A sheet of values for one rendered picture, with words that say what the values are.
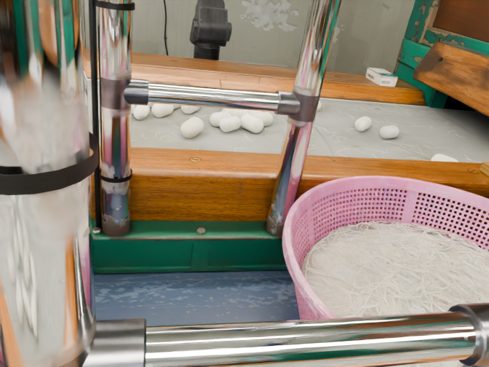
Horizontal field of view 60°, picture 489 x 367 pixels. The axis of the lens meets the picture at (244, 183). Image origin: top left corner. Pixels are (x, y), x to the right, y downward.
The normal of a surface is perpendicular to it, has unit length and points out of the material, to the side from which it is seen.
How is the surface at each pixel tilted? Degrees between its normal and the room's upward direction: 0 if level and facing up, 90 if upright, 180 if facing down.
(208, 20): 60
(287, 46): 90
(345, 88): 45
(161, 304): 0
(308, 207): 72
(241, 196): 90
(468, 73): 67
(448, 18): 90
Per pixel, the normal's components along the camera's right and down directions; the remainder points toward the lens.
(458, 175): 0.14, -0.87
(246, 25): 0.26, 0.48
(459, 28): -0.97, -0.04
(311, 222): 0.81, 0.08
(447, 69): -0.84, -0.36
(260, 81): 0.23, -0.28
